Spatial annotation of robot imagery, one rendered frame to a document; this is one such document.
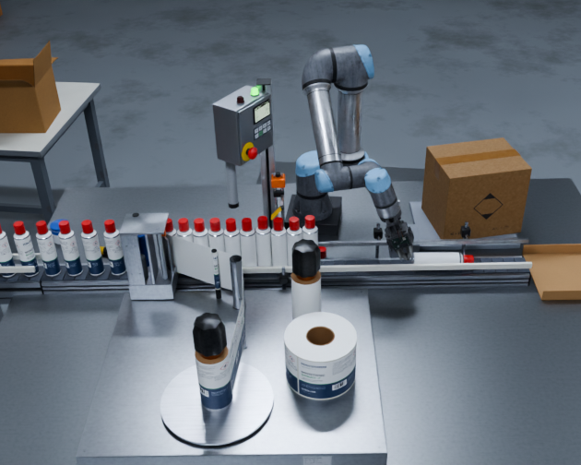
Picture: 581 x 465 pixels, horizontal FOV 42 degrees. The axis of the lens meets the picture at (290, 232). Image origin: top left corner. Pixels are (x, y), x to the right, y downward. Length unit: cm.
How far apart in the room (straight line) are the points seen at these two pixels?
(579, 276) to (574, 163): 252
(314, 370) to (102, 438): 59
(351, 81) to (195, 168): 258
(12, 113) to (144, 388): 204
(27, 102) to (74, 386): 186
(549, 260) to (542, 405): 69
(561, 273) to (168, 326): 134
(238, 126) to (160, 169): 278
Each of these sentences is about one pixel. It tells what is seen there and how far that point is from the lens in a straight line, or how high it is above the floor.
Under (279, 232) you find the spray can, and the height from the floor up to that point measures 105.
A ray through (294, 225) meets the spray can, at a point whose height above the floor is 107.
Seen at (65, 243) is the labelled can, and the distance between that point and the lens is 257.
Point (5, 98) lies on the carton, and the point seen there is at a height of 97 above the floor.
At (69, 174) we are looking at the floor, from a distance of 512.
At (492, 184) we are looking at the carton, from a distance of 270.
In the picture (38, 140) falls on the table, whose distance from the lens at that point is 383.
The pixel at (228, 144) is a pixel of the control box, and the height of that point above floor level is 135.
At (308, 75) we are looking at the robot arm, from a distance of 250.
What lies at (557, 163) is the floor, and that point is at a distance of 517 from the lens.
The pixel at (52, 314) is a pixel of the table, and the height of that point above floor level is 83.
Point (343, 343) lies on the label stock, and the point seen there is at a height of 103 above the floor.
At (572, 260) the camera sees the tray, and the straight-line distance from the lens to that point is 280.
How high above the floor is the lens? 243
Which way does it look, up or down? 35 degrees down
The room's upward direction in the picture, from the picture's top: 2 degrees counter-clockwise
